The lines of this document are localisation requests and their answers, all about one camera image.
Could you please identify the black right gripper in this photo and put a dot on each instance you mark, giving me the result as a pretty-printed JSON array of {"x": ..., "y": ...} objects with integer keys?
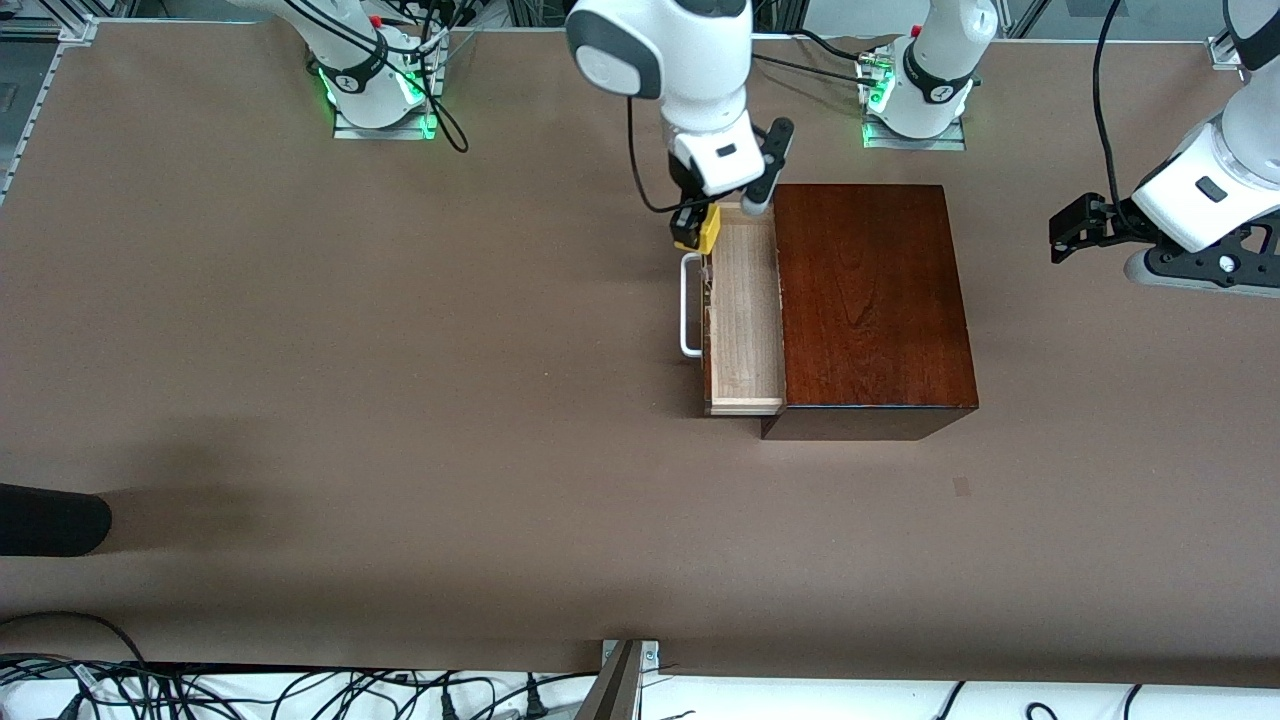
[{"x": 687, "y": 219}]

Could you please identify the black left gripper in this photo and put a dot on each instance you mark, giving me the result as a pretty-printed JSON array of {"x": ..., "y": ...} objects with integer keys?
[{"x": 1113, "y": 224}]

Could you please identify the yellow cube block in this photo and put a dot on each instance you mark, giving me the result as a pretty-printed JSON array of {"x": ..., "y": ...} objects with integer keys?
[{"x": 712, "y": 230}]

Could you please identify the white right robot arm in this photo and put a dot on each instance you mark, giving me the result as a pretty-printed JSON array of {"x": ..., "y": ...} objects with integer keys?
[{"x": 690, "y": 70}]

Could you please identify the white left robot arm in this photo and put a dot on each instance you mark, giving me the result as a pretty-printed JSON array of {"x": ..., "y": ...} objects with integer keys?
[{"x": 940, "y": 60}]

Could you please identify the dark brown wooden box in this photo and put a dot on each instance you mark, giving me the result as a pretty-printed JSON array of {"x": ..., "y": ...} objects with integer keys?
[{"x": 880, "y": 320}]

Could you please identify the black cylindrical object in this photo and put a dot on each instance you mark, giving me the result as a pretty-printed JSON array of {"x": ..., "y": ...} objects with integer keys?
[{"x": 50, "y": 520}]

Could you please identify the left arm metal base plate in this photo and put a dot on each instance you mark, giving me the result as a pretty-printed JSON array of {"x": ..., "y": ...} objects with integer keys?
[{"x": 950, "y": 142}]

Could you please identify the aluminium frame rail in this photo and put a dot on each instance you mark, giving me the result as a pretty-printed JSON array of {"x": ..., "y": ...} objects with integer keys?
[
  {"x": 1225, "y": 52},
  {"x": 50, "y": 75}
]

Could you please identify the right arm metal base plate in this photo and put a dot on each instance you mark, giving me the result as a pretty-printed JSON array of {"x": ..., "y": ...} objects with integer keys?
[{"x": 345, "y": 130}]

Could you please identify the metal post with bracket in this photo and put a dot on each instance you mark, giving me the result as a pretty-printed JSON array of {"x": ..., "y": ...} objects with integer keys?
[{"x": 625, "y": 665}]

